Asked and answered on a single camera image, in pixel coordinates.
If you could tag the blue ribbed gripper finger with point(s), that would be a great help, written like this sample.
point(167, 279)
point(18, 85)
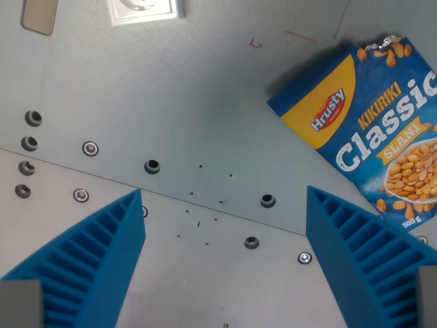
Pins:
point(102, 259)
point(362, 263)

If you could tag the silver countersunk screw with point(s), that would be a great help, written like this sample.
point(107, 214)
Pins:
point(145, 212)
point(81, 195)
point(90, 148)
point(305, 257)
point(422, 239)

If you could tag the blue Hrusty peanut bag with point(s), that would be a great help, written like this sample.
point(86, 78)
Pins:
point(379, 130)

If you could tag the beige rounded wooden plate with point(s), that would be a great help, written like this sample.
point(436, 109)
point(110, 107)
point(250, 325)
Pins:
point(39, 15)

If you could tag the white wall socket box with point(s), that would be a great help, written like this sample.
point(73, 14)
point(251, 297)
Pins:
point(143, 12)

